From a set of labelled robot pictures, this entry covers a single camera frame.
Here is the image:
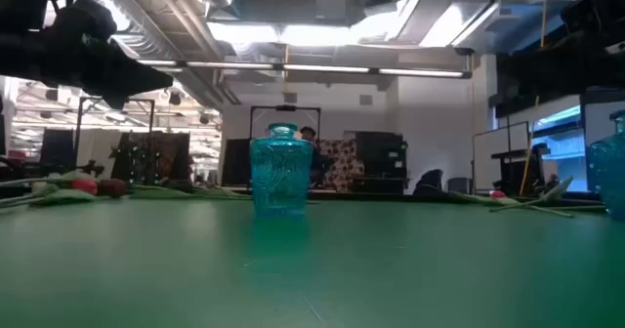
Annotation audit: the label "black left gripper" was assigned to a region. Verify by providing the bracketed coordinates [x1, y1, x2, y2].
[33, 0, 175, 110]

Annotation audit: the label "red tulips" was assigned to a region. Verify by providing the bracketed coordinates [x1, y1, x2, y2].
[0, 170, 100, 208]

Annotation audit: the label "bright red artificial tulip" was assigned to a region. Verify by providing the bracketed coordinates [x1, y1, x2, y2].
[489, 188, 573, 219]

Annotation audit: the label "blue embossed glass vase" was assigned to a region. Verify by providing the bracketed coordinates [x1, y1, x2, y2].
[249, 121, 314, 218]
[587, 108, 625, 222]

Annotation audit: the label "long ceiling light tube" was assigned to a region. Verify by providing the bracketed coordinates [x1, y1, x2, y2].
[377, 66, 466, 79]
[135, 58, 181, 68]
[184, 61, 275, 71]
[281, 62, 371, 74]

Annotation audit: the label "dark patterned divider panel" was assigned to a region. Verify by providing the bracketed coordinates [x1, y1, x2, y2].
[110, 131, 191, 186]

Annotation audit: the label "plain black divider panel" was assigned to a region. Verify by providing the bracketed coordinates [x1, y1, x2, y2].
[222, 138, 253, 187]

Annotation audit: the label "person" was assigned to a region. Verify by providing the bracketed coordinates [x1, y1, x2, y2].
[298, 125, 327, 188]

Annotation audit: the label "red floral divider panel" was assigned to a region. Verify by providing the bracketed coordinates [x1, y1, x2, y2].
[316, 139, 366, 193]

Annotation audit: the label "black cabinet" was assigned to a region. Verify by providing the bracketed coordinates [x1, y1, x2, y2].
[354, 131, 409, 195]

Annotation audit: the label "green table mat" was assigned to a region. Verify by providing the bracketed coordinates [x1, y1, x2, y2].
[0, 193, 625, 328]

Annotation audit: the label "black office chair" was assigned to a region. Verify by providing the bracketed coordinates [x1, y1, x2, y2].
[412, 168, 444, 196]

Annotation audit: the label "grey waste bin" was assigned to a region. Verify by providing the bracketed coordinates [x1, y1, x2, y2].
[447, 177, 473, 195]

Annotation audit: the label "black-framed whiteboard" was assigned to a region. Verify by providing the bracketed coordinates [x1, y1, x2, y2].
[471, 120, 532, 193]

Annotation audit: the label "black standing desk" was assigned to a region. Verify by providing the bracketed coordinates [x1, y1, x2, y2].
[490, 143, 552, 196]

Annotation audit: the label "silver round air duct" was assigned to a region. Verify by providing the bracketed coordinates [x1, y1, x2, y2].
[95, 0, 226, 63]

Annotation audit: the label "black metal gantry frame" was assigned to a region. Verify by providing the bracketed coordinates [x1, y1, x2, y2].
[249, 104, 322, 142]

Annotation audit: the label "silver rectangular air duct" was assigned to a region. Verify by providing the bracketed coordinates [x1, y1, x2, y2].
[451, 0, 567, 56]

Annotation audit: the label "yellow hanging cable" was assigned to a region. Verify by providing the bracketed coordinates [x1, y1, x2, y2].
[518, 0, 549, 196]

